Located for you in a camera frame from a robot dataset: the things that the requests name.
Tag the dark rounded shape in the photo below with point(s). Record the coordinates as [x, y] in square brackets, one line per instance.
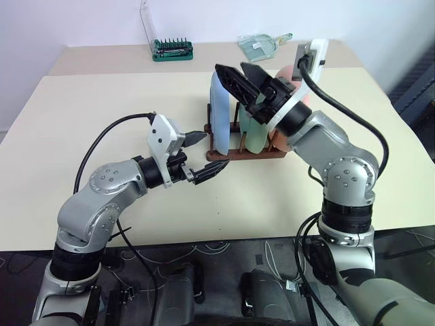
[180, 295]
[268, 299]

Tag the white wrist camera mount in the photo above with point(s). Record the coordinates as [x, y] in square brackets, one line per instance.
[317, 57]
[161, 132]

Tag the bagged green dustpan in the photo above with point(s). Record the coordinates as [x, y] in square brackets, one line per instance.
[258, 47]

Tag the small metal bracket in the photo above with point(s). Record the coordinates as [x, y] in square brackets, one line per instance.
[291, 286]

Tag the pink plastic plate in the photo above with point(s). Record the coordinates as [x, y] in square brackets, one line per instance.
[280, 142]

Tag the dark slatted object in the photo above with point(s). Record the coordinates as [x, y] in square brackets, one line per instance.
[418, 91]

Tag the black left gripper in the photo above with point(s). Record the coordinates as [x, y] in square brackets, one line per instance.
[176, 169]

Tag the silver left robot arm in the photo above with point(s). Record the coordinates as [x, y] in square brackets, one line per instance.
[108, 180]

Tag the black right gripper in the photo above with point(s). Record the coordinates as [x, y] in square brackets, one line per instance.
[272, 98]

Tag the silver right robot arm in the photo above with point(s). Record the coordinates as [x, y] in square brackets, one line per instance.
[346, 173]

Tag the small black floor clip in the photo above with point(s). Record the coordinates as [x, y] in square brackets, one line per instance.
[128, 293]

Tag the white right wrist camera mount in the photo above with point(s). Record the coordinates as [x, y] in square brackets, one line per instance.
[317, 57]

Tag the green plastic plate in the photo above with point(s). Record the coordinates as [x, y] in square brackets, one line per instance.
[255, 139]

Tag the green screwdriver bit case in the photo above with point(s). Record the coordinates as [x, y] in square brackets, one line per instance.
[173, 57]

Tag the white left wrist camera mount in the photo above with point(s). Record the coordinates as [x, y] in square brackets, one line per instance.
[161, 132]

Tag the blue plastic plate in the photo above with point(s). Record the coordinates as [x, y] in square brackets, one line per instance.
[220, 119]

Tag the brown wooden dish rack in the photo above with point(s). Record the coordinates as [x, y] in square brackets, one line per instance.
[251, 155]

